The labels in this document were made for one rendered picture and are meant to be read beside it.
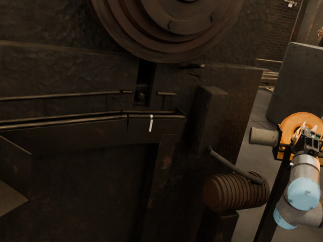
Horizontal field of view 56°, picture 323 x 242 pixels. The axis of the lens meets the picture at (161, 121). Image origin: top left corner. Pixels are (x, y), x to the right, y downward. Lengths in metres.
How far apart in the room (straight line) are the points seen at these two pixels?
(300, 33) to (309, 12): 0.32
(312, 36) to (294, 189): 4.32
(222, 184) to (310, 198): 0.30
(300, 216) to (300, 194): 0.11
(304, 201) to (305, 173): 0.08
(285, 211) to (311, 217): 0.07
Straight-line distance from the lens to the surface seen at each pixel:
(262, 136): 1.10
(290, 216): 0.96
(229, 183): 1.06
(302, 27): 5.30
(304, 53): 3.48
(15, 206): 0.72
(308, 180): 0.89
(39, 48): 0.93
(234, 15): 1.00
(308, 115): 1.17
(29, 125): 0.89
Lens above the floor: 1.05
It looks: 21 degrees down
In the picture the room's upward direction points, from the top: 11 degrees clockwise
